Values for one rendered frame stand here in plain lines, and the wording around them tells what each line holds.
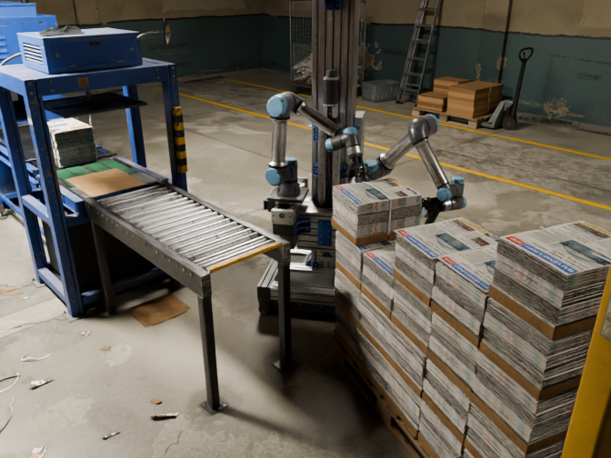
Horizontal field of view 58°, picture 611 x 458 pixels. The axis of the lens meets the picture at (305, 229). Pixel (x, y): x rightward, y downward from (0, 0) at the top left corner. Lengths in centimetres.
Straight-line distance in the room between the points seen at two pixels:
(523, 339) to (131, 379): 221
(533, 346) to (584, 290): 24
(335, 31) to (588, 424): 250
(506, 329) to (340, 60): 200
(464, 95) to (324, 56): 563
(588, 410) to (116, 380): 252
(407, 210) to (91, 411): 194
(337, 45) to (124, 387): 228
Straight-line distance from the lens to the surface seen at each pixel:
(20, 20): 590
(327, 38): 340
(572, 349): 195
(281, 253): 291
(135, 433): 305
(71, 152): 444
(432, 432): 259
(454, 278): 215
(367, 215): 274
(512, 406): 210
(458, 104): 893
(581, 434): 160
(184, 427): 302
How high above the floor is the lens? 206
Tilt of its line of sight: 24 degrees down
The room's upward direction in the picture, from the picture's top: straight up
